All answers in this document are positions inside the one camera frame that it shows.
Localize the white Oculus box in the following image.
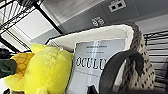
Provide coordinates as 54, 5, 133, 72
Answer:
64, 37, 128, 94

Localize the yellow plush toy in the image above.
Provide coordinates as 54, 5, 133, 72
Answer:
24, 42, 75, 94

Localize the pineapple plush toy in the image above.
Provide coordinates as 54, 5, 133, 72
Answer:
0, 51, 36, 93

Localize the round grey wall socket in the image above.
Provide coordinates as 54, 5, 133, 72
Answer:
91, 16, 106, 28

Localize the long grey wall band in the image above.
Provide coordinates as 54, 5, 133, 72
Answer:
42, 0, 168, 35

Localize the square grey wall outlet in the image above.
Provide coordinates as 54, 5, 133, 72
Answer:
107, 0, 127, 13

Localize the black wire shelf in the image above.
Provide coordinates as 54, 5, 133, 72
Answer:
0, 0, 168, 85

